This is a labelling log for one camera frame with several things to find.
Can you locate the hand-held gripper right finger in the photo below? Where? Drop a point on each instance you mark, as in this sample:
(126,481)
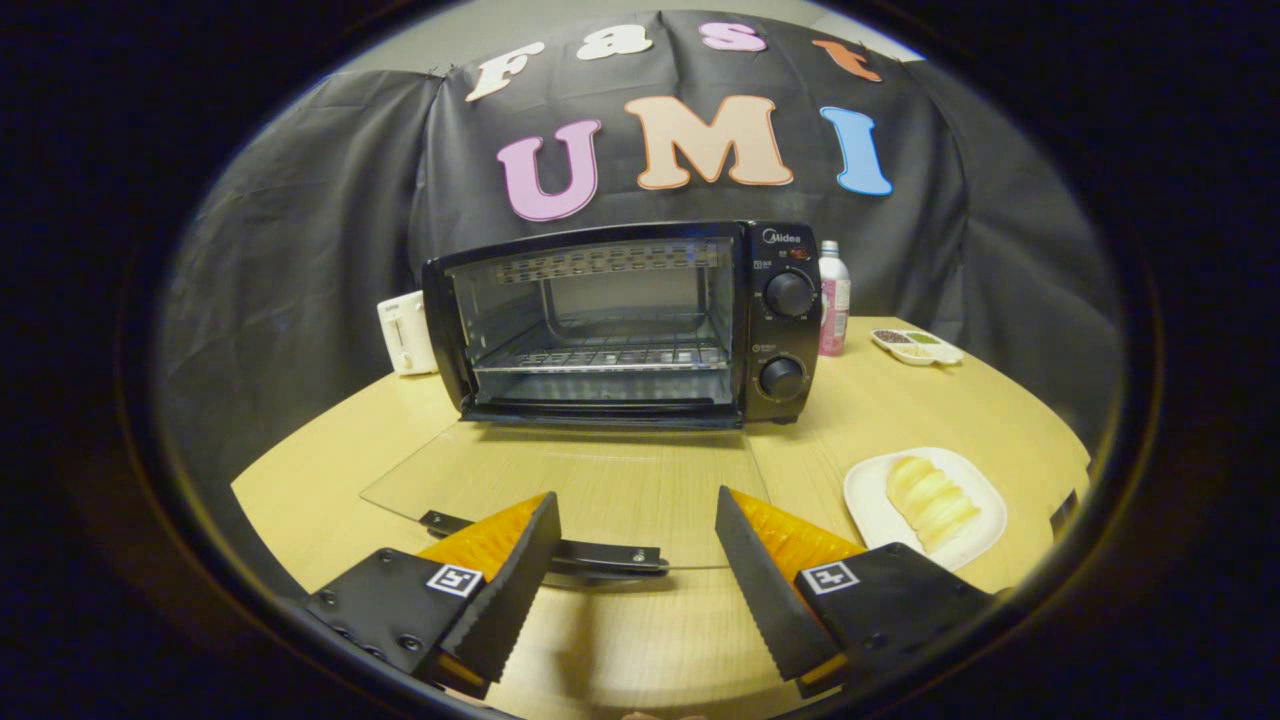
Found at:
(765,590)

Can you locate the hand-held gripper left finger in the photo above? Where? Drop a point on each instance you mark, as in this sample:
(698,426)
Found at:
(510,590)

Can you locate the sliced bread loaf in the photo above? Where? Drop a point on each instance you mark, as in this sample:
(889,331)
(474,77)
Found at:
(935,505)

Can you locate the black toaster oven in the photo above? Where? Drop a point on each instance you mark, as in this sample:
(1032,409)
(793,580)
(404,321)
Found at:
(785,335)

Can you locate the small white toaster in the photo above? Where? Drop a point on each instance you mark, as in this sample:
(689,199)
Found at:
(405,335)

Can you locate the white oval plate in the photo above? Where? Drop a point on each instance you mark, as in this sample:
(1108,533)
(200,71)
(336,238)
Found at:
(870,500)

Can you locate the white divided condiment dish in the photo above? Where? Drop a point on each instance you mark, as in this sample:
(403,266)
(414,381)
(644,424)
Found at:
(918,348)

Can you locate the pink label plastic bottle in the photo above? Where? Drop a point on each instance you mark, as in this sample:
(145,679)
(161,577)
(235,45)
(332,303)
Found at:
(834,300)

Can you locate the black backdrop cloth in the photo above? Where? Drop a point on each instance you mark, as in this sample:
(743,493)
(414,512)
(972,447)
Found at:
(290,300)

